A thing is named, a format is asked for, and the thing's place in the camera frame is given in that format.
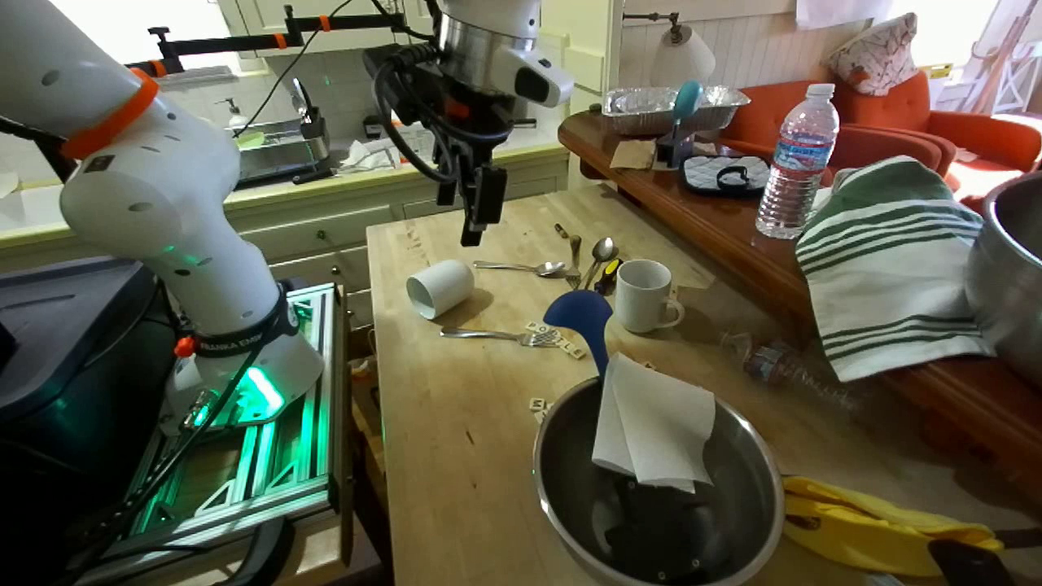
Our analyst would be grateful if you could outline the blue ladle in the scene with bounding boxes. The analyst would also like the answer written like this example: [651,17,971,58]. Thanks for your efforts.
[542,286,616,378]

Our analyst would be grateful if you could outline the patterned pillow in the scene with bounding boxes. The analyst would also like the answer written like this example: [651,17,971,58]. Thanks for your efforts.
[828,11,922,97]

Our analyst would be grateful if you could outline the blue bucket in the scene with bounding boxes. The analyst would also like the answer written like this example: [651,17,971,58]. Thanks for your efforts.
[672,79,707,132]

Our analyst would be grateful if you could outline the white green striped towel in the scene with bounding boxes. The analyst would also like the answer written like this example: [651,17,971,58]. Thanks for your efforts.
[793,152,999,383]

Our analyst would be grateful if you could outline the grey pad black trim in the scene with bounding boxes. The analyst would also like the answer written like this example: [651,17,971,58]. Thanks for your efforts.
[682,145,777,202]

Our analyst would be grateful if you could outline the black camera boom bar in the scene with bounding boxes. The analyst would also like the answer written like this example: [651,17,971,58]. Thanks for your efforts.
[144,5,438,67]

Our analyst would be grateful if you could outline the small metal spoon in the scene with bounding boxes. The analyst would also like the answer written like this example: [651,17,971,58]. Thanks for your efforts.
[582,234,621,289]

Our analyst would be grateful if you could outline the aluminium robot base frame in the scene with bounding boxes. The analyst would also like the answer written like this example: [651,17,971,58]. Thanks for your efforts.
[109,280,353,547]

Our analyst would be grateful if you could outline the brown paper sheet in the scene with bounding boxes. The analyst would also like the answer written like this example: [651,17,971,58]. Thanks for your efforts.
[605,138,662,176]

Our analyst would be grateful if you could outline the large metal spoon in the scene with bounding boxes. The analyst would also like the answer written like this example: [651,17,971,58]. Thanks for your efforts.
[473,259,571,280]

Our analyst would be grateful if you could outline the black equipment case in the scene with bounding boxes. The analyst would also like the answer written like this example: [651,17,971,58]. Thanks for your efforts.
[0,259,187,484]

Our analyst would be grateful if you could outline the white mug with handle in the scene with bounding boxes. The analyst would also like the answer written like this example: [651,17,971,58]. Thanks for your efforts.
[612,259,689,340]

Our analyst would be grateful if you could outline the white shade lamp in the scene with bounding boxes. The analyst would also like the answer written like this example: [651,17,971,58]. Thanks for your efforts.
[621,11,719,90]

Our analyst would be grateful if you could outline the steel mixing bowl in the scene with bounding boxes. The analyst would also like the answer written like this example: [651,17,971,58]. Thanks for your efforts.
[532,370,787,586]

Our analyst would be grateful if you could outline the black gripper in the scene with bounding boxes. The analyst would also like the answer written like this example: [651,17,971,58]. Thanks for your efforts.
[427,95,515,252]

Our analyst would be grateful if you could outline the empty clear crushed bottle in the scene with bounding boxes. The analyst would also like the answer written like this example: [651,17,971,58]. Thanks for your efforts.
[744,337,860,411]

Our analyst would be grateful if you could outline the orange couch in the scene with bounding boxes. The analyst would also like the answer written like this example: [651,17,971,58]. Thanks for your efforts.
[719,68,1042,204]

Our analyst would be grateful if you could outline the yellow black screwdriver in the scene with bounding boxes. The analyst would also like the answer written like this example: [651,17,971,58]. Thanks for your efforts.
[592,259,625,297]

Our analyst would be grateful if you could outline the large aluminium foil tray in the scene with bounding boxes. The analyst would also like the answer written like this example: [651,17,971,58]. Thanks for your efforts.
[601,83,754,141]

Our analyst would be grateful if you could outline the clear plastic water bottle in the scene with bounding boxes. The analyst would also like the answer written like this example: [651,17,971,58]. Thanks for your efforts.
[754,83,843,246]

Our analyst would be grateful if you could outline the white folded napkin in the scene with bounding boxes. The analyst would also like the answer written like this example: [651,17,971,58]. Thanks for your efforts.
[590,353,719,498]

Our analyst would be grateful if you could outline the large steel pot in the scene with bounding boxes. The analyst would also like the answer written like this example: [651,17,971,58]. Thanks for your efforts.
[965,169,1042,391]

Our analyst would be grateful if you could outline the metal fork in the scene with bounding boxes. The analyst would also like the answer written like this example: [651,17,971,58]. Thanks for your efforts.
[438,322,565,353]

